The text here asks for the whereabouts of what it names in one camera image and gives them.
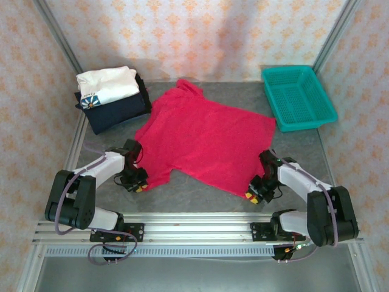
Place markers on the red t-shirt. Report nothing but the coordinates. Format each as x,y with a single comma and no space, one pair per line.
200,137

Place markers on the teal plastic basket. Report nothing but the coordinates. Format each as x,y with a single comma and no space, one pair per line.
299,100

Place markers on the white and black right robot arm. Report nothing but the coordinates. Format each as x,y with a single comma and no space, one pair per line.
298,179

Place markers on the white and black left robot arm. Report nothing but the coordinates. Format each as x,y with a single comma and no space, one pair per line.
103,165

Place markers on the navy folded t-shirt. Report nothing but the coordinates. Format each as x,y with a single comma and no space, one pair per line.
115,112

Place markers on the small green circuit board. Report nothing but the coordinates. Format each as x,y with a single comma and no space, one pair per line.
302,246

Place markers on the white t-shirt with daisy print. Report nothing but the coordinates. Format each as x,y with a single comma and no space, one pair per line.
106,82

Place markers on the grey metal panel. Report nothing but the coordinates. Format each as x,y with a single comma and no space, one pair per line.
197,276

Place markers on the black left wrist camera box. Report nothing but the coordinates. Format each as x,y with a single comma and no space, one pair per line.
140,175

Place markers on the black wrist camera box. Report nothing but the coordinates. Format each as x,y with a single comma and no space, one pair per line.
257,183
140,175

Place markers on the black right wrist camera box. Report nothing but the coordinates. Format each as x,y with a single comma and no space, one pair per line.
257,183

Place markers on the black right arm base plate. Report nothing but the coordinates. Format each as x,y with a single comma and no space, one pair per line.
258,232

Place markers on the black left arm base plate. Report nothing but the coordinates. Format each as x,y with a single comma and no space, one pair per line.
138,232

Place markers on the aluminium table side rail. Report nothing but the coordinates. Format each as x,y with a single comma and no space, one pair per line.
74,137
361,267

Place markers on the aluminium mounting rail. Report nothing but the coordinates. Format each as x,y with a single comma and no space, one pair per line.
197,228

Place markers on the aluminium frame post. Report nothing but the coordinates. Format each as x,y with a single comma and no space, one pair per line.
57,33
335,33

